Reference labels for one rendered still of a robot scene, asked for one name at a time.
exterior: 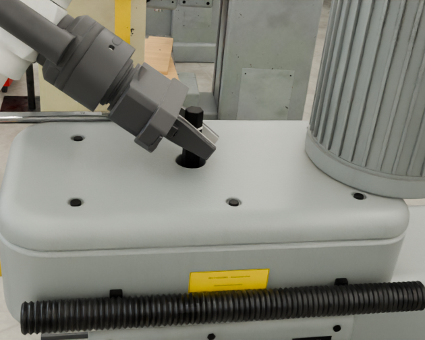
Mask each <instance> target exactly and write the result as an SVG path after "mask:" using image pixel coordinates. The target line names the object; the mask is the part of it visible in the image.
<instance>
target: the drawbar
mask: <svg viewBox="0 0 425 340"><path fill-rule="evenodd" d="M203 115H204V111H203V110H202V109H201V108H200V107H194V106H191V107H188V108H186V111H185V119H186V120H187V121H188V122H189V123H191V124H192V125H193V126H194V127H195V128H196V129H198V128H201V127H202V122H203ZM199 161H200V157H199V156H197V155H195V154H193V153H192V152H190V151H188V150H186V149H184V148H183V150H182V160H181V166H182V167H185V168H190V169H195V168H199Z"/></svg>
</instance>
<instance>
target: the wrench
mask: <svg viewBox="0 0 425 340"><path fill-rule="evenodd" d="M109 113H110V111H94V112H92V111H27V112H0V122H41V121H110V119H108V117H107V116H108V114H109Z"/></svg>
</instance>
